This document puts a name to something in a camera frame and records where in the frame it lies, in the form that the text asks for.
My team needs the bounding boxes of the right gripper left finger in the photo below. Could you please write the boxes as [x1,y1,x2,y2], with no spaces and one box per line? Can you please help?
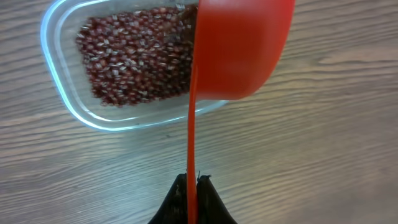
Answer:
[148,174,188,224]

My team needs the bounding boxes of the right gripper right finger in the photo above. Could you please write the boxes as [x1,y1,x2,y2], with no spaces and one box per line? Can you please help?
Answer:
[197,175,238,224]

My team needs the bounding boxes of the red measuring scoop blue handle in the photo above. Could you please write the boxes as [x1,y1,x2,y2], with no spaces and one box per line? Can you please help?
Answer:
[187,0,295,224]

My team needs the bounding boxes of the red adzuki beans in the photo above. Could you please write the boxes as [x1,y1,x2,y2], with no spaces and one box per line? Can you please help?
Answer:
[75,4,198,107]

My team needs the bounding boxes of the clear plastic container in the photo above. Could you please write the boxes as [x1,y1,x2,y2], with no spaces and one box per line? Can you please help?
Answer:
[39,0,229,133]

